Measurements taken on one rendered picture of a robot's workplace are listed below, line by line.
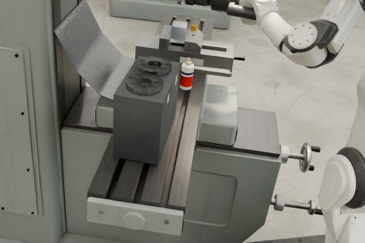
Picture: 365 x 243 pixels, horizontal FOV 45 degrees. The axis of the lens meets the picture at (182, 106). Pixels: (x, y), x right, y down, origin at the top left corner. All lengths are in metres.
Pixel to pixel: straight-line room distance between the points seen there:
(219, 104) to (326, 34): 0.56
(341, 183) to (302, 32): 0.40
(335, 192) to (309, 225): 1.36
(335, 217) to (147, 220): 0.45
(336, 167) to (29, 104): 0.98
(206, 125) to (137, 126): 0.48
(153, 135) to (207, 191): 0.66
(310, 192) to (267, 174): 1.05
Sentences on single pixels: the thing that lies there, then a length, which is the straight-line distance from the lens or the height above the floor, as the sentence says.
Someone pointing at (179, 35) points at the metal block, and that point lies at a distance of 1.56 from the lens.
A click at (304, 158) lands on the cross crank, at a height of 0.66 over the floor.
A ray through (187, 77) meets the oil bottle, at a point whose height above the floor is 1.00.
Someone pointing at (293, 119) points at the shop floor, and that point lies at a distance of 3.26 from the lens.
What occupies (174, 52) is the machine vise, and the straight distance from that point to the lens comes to 1.56.
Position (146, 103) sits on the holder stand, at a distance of 1.04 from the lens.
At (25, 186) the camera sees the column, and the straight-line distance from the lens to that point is 1.78.
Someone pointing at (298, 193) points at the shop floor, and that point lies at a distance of 2.63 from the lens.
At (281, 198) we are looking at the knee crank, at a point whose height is 0.56.
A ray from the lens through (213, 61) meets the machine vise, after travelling 1.56.
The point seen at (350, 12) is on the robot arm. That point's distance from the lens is 1.26.
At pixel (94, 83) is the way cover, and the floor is 0.93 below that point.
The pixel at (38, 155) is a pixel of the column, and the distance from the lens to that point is 1.68.
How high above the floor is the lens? 1.68
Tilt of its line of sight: 32 degrees down
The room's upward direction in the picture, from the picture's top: 6 degrees clockwise
